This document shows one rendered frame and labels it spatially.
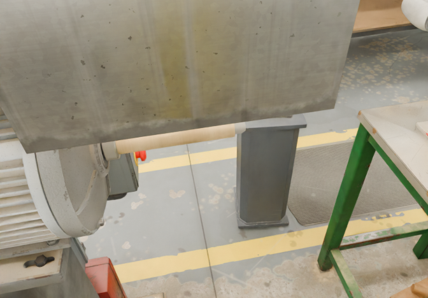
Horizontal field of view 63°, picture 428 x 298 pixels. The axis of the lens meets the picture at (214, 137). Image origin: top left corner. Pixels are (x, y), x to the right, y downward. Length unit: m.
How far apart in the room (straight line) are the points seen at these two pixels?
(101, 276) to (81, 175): 0.72
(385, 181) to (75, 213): 2.03
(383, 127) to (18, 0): 1.02
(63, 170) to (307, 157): 1.99
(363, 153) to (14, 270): 1.01
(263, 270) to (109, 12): 1.64
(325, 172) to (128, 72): 2.02
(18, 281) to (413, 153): 0.95
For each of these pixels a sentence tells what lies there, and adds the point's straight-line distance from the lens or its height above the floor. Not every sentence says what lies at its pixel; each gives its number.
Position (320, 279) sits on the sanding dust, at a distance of 1.84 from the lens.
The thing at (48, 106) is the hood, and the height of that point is 1.43.
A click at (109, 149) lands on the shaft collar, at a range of 0.53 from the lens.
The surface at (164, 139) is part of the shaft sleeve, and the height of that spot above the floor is 1.26.
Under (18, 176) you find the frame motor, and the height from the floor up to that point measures 1.31.
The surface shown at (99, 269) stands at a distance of 1.18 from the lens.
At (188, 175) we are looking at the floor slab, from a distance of 2.19.
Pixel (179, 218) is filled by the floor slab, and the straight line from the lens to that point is 1.99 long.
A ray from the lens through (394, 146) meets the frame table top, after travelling 1.09.
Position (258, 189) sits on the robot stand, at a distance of 1.71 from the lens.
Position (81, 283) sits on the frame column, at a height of 0.78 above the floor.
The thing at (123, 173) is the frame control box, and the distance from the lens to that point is 0.87.
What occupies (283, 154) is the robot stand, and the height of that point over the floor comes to 0.52.
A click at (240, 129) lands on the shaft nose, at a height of 1.25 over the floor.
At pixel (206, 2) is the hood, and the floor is 1.51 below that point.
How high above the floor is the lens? 1.60
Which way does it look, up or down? 41 degrees down
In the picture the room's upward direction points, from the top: 3 degrees counter-clockwise
